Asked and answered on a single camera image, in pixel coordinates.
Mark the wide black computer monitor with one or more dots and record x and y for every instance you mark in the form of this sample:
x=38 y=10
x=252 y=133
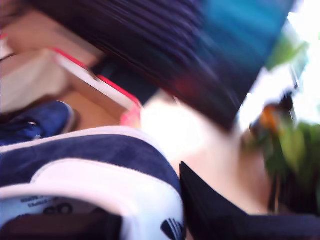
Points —
x=162 y=37

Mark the crumpled packing paper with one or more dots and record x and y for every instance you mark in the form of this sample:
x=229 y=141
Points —
x=30 y=80

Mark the amber spray bottle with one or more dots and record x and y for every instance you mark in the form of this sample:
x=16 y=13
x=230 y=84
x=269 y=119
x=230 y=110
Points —
x=270 y=117

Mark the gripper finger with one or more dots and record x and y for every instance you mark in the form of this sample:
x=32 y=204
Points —
x=95 y=228
x=210 y=212

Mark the blue suede sneaker white stripes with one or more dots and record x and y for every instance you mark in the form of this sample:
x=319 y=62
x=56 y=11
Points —
x=50 y=117
x=100 y=155

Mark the red cardboard shoebox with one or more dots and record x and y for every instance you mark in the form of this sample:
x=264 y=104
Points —
x=105 y=100

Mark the green leafy potted plant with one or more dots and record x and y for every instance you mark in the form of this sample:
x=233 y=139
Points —
x=295 y=150

